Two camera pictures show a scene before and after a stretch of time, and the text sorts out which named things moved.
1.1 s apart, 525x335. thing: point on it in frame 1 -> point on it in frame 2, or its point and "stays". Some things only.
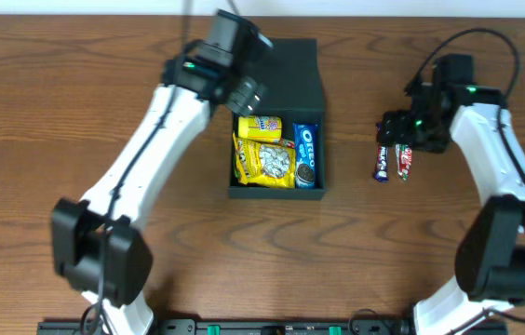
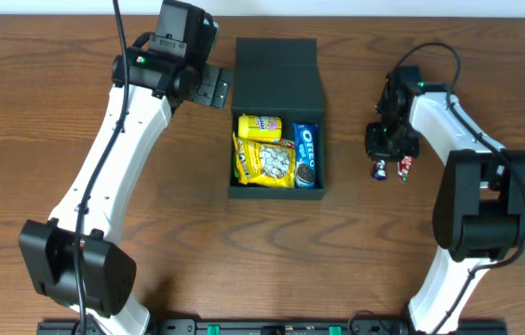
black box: (295, 91) stays
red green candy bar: (404, 160) stays
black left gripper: (248, 96) -> (211, 86)
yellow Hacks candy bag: (264, 165) stays
